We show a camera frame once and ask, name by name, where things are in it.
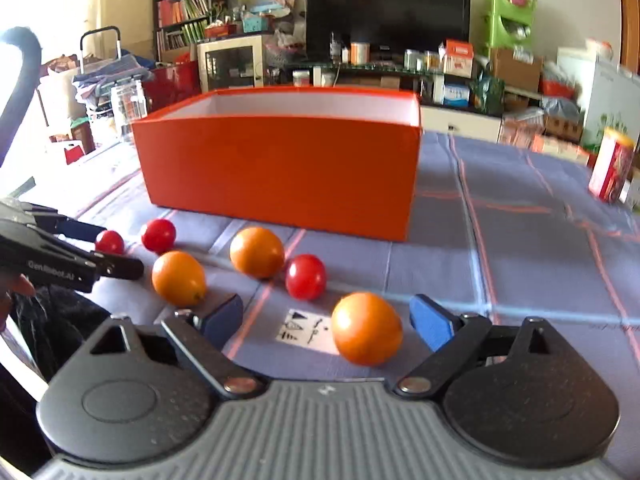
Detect orange fruit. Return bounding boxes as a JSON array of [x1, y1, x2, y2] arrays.
[[229, 226, 284, 280], [331, 292, 404, 367], [152, 250, 207, 308]]

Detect white tv cabinet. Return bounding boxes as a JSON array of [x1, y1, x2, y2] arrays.
[[196, 34, 544, 143]]

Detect black flat screen television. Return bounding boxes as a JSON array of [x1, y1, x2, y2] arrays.
[[306, 0, 471, 61]]

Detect purple plaid bed sheet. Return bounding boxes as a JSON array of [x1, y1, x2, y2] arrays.
[[29, 131, 640, 476]]

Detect red cherry tomato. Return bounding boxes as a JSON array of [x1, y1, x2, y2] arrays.
[[94, 230, 125, 255], [285, 254, 326, 300], [140, 219, 177, 255]]

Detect red gift bag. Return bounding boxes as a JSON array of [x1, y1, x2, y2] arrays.
[[142, 61, 201, 113]]

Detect white standing air conditioner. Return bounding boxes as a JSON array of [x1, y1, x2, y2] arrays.
[[100, 0, 154, 58]]

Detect dark wooden bookshelf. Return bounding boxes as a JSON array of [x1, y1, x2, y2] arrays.
[[153, 0, 212, 63]]

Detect red yellow can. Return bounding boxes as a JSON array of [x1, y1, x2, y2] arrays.
[[588, 127, 636, 204]]

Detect person's left hand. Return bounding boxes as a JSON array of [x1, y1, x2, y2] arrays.
[[0, 271, 36, 320]]

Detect folding shopping cart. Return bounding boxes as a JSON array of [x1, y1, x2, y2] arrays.
[[72, 25, 153, 108]]

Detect orange cardboard box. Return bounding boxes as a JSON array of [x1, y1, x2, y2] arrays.
[[134, 86, 422, 242]]

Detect green stacked storage bins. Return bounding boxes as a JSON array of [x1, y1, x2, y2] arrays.
[[483, 0, 537, 53]]

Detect brown cardboard box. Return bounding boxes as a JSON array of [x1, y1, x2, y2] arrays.
[[490, 48, 542, 92]]

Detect orange white medicine box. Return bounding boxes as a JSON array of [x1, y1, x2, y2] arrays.
[[440, 39, 474, 78]]

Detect black curved cable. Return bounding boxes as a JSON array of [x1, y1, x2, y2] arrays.
[[0, 27, 44, 166]]

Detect white small freezer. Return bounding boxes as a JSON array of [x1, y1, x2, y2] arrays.
[[556, 48, 640, 153]]

